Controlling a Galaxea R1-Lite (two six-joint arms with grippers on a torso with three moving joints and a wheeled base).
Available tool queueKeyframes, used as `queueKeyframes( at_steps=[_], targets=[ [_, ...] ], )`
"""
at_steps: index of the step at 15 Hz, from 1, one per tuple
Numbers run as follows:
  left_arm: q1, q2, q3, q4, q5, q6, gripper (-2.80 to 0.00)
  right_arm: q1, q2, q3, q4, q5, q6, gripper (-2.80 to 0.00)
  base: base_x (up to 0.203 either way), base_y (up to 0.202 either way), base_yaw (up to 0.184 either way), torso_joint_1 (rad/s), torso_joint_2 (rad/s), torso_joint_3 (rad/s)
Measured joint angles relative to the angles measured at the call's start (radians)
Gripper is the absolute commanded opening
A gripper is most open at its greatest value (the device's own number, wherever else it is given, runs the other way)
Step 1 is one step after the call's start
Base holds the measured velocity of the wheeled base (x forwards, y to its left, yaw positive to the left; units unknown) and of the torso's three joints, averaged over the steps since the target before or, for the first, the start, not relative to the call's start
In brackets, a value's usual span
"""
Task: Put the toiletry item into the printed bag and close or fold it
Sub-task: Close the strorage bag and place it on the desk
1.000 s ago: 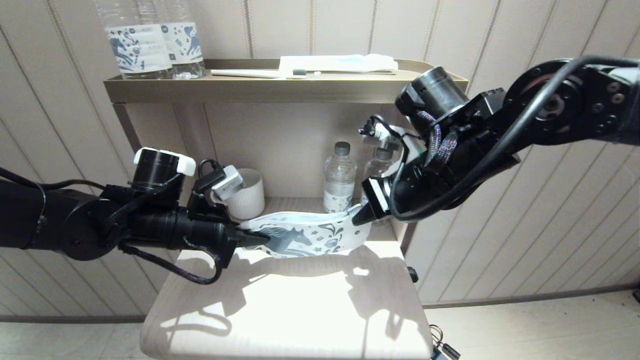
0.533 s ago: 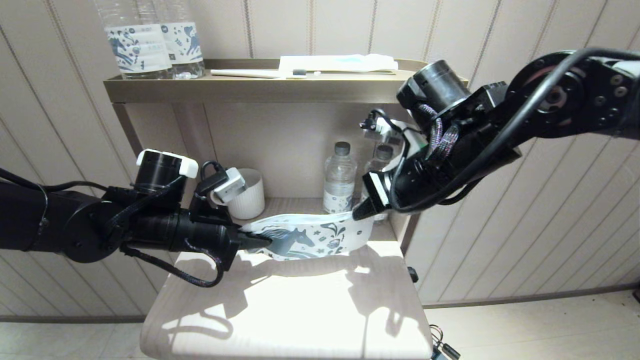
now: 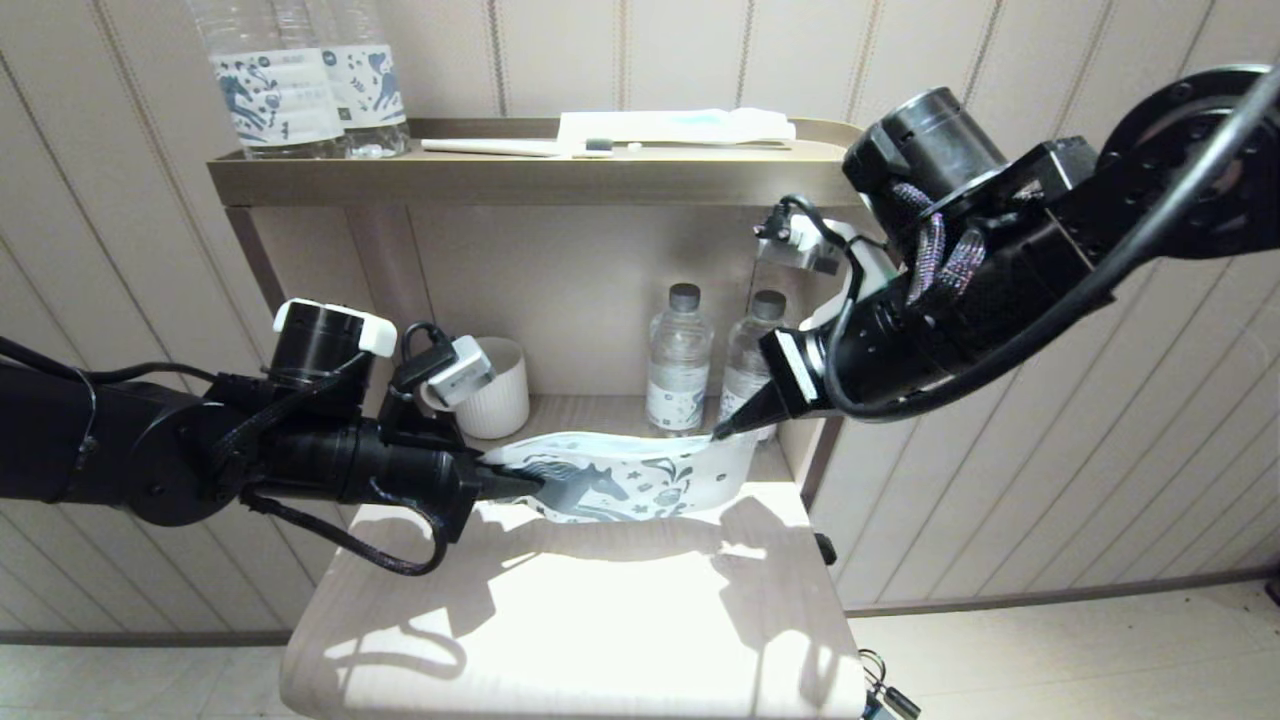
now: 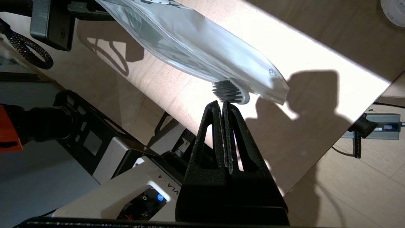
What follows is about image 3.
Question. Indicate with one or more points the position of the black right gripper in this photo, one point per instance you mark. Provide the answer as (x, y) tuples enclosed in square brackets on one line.
[(950, 310)]

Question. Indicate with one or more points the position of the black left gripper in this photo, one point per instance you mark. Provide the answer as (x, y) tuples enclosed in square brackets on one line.
[(380, 465)]

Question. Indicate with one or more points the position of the white blue horse pouch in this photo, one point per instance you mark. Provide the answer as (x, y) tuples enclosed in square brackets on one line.
[(630, 480)]

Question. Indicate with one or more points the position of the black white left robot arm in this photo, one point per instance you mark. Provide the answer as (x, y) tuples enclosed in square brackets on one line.
[(90, 450)]

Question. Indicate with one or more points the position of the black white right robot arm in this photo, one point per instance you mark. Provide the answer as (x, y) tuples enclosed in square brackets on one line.
[(1180, 170)]

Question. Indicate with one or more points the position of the small clear water bottle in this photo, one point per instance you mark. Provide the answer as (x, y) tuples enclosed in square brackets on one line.
[(680, 370), (745, 365)]

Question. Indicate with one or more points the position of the white ribbed mug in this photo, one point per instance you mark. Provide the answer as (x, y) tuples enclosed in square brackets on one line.
[(495, 395)]

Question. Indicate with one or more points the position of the small black table knob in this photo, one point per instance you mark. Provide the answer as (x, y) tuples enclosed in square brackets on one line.
[(825, 549)]

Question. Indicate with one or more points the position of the white blue packet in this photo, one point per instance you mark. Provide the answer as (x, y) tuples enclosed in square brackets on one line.
[(670, 127)]

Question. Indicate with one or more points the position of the brown open shelf cabinet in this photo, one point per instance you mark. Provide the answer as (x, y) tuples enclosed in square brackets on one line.
[(560, 180)]

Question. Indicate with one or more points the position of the white toothbrush dark bristles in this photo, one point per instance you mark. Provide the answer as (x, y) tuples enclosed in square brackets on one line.
[(500, 148)]

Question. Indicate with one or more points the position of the large water bottle horse label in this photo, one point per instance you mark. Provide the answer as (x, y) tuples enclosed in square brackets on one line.
[(275, 95), (372, 90)]

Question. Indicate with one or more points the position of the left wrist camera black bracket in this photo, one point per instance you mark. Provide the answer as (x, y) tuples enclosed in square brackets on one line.
[(455, 375)]

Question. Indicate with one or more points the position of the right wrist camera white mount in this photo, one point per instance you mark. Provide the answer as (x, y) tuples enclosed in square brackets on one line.
[(830, 250)]

